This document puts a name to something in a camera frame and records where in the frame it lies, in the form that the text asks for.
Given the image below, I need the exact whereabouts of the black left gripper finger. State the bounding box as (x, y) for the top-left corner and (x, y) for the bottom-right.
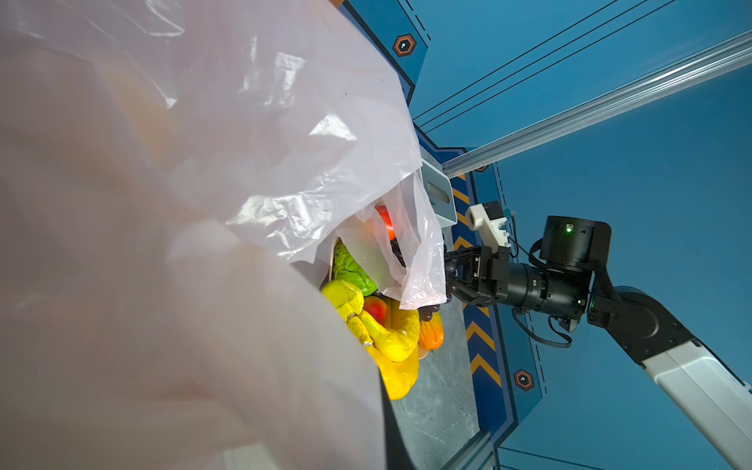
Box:
(380, 381), (414, 470)

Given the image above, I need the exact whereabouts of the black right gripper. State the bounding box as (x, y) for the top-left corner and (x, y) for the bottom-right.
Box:
(445, 246), (510, 306)

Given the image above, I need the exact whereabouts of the pink plastic bag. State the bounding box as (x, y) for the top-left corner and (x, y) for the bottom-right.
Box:
(1, 1), (444, 469)

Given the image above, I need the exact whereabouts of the dark purple grape bunch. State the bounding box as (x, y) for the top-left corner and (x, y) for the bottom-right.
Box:
(390, 239), (440, 322)

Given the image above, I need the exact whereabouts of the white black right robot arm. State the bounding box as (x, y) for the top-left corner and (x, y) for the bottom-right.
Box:
(445, 215), (751, 469)

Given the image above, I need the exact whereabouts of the orange green mango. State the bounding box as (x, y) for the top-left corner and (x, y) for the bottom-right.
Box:
(418, 313), (445, 352)

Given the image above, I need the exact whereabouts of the white grey tissue box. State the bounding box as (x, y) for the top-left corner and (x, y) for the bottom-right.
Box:
(420, 146), (457, 228)

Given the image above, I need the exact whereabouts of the yellow banana bunch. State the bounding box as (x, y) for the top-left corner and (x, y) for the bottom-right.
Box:
(322, 279), (420, 401)

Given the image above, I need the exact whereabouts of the red apple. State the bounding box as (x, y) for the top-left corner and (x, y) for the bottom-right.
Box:
(376, 205), (396, 241)

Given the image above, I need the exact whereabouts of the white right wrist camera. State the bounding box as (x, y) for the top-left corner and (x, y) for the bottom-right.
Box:
(465, 201), (511, 254)

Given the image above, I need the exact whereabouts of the aluminium front rail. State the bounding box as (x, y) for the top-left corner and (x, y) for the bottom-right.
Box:
(442, 431), (495, 470)

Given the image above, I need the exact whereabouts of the aluminium corner post right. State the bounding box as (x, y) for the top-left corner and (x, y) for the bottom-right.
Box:
(443, 31), (751, 177)

